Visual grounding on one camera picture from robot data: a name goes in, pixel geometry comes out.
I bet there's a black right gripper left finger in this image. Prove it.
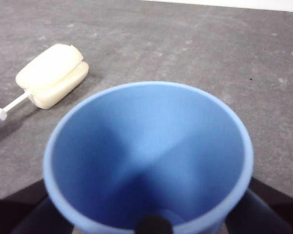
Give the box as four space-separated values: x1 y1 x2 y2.
0 179 75 234

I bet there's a cup brush with sponge head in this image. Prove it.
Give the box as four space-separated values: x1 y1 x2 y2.
0 43 90 134

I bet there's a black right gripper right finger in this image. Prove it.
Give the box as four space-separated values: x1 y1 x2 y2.
224 176 293 234

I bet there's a blue ribbed plastic cup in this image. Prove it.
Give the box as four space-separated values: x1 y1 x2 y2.
42 81 254 234

